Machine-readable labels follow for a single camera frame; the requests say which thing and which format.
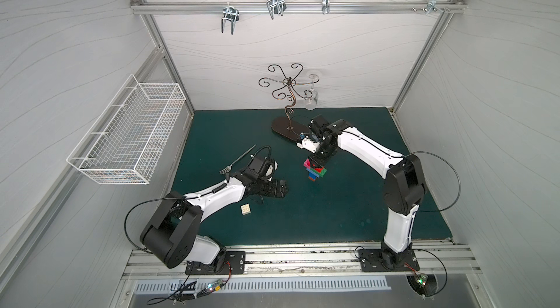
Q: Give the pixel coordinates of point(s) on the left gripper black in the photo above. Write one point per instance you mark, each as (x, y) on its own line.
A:
(271, 188)

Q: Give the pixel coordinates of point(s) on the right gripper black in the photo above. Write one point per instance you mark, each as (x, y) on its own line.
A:
(322, 151)

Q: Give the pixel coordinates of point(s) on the pink square lego brick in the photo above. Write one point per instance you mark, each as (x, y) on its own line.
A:
(307, 162)

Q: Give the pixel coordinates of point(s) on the light blue long lego brick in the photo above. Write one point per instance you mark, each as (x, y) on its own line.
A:
(313, 173)

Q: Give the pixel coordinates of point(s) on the green lego brick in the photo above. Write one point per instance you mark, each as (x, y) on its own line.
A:
(322, 172)

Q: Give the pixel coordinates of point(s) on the cream square lego brick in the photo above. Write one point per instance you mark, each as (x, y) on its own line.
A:
(245, 209)

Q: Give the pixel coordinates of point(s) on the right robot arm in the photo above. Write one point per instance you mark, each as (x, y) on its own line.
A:
(404, 183)

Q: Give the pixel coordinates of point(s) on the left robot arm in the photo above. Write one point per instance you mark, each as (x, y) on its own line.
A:
(172, 234)

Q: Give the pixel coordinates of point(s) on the clear wine glass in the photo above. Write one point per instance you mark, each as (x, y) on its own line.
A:
(312, 94)

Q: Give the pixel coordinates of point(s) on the bronze scroll cup stand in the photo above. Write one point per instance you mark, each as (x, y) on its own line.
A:
(290, 90)

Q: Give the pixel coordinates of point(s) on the silver fork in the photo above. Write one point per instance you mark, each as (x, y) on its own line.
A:
(229, 168)

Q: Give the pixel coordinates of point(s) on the metal single hook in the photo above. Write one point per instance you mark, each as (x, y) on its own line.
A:
(325, 7)

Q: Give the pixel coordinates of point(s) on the metal double hook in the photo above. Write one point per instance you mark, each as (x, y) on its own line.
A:
(276, 7)
(230, 16)

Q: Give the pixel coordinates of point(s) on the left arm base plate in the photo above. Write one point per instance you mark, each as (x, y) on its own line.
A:
(225, 263)

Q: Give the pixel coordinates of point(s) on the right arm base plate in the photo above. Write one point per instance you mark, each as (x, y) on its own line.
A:
(385, 260)

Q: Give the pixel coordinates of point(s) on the white vented cable duct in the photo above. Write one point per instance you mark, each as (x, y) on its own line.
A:
(275, 285)

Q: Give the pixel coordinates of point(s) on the white wire basket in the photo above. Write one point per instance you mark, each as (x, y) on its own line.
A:
(126, 141)

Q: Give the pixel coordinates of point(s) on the metal bracket hook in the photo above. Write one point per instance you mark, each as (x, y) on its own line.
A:
(431, 7)

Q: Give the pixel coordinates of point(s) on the aluminium front rail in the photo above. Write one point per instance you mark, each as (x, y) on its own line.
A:
(315, 260)

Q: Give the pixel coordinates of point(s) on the aluminium cross rail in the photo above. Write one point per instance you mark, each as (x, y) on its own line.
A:
(293, 8)

